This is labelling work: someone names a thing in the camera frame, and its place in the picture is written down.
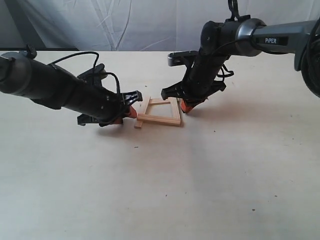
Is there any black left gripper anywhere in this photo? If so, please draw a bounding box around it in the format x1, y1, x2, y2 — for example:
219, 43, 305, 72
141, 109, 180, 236
61, 71, 143, 127

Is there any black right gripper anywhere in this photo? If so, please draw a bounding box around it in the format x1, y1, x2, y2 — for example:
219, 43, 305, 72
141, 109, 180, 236
161, 52, 227, 114

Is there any plain wood bar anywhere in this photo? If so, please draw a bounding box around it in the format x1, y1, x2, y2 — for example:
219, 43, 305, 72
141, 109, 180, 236
134, 96, 151, 129

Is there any grooved wood bar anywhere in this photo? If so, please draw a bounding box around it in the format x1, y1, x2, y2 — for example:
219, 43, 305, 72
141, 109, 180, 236
137, 113, 181, 126

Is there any wood bar with magnet dots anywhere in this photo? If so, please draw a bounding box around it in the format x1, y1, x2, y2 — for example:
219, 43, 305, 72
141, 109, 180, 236
148, 97, 178, 106

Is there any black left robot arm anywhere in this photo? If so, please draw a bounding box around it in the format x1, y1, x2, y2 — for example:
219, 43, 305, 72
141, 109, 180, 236
0, 50, 143, 127

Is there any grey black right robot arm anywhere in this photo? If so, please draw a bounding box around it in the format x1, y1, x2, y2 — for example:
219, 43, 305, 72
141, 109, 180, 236
160, 16, 320, 114

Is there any white backdrop cloth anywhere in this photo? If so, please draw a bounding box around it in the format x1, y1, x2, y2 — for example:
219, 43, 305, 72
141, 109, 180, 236
0, 0, 320, 53

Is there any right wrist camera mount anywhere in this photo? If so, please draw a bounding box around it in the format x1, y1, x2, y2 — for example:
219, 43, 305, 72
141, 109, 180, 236
167, 50, 198, 67

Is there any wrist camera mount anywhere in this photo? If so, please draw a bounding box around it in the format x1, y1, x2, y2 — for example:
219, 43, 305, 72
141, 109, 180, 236
77, 63, 107, 86
167, 50, 198, 67

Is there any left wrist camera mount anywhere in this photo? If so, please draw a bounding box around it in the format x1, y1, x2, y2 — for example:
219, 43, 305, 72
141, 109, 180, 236
77, 63, 107, 86

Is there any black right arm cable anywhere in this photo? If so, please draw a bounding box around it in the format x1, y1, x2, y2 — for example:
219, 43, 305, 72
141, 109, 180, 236
212, 0, 253, 83

